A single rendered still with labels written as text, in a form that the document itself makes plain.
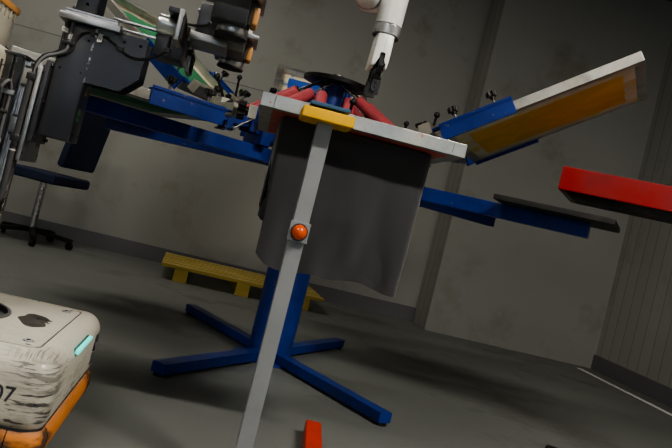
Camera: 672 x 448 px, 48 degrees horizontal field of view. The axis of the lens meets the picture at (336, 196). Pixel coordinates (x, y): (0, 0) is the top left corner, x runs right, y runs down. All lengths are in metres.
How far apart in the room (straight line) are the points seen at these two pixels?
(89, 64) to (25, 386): 0.76
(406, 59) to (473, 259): 1.80
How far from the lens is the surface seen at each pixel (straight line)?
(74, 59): 1.95
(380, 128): 2.09
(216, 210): 6.37
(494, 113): 2.99
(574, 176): 2.97
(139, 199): 6.40
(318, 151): 1.87
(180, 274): 5.45
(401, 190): 2.19
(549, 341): 6.65
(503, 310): 6.45
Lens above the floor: 0.71
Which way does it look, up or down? 2 degrees up
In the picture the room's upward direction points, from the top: 14 degrees clockwise
